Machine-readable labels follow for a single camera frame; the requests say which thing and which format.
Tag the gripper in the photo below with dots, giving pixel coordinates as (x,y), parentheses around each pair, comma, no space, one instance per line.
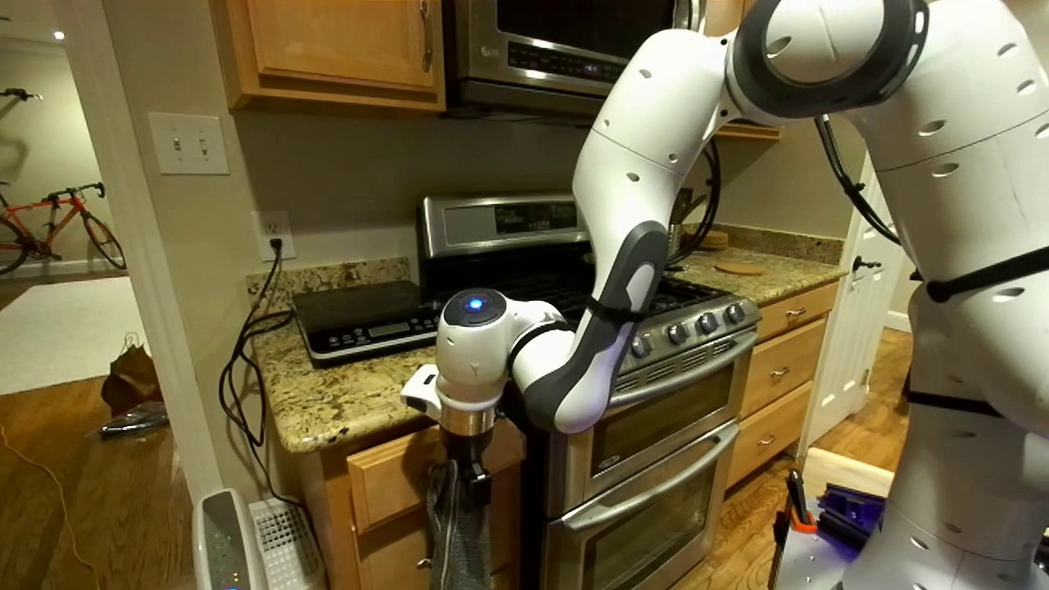
(469,452)

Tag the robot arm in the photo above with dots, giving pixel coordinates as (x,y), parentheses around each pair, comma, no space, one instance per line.
(656,123)

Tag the wooden drawer with towel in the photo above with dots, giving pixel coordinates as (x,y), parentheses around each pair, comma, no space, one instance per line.
(385,483)

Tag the deep wooden drawer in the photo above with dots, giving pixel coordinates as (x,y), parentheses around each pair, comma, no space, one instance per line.
(783,369)
(766,434)

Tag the shallow wooden drawer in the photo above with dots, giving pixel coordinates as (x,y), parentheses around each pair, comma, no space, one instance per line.
(799,310)

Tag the grey towel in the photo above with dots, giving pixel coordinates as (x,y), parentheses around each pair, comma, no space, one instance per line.
(455,541)

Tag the black induction cooktop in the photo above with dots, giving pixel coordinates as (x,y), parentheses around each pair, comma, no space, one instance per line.
(361,319)

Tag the stainless steel stove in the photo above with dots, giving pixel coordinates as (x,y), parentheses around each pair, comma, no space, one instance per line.
(656,426)

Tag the large oven door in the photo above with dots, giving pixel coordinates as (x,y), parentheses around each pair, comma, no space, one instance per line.
(647,533)

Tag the small oven door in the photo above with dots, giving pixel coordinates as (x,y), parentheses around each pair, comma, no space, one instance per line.
(664,418)

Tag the stove knob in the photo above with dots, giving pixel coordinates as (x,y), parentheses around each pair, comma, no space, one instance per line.
(642,345)
(707,323)
(677,333)
(735,312)

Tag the white air purifier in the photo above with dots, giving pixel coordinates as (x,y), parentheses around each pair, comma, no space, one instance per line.
(221,541)

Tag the black stove burner grates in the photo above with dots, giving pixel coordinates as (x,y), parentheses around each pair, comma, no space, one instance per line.
(688,293)

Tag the stack of wooden coasters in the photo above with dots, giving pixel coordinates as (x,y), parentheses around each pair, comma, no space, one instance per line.
(715,241)

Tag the round wooden trivet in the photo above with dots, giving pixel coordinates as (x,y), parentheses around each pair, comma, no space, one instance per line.
(739,268)

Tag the orange and black clamp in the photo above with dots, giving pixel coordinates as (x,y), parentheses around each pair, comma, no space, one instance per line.
(796,508)

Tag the black plastic bag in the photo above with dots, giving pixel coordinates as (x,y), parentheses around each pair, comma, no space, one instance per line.
(135,419)

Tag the brown paper bag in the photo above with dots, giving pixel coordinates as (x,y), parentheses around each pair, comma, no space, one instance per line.
(131,381)

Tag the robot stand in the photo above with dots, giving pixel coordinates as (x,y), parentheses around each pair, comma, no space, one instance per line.
(811,565)

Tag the white door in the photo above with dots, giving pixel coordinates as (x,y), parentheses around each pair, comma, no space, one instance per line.
(848,360)

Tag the stainless steel microwave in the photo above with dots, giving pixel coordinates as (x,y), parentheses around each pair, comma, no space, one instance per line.
(557,49)

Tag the white rug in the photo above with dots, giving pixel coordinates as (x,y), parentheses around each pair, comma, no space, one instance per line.
(65,332)

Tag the red bicycle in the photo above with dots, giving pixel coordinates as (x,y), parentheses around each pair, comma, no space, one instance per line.
(49,215)

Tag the white wall socket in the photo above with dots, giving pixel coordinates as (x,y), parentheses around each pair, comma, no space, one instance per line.
(273,233)

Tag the white light switch plate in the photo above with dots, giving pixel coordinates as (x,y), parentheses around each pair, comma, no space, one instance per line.
(188,143)

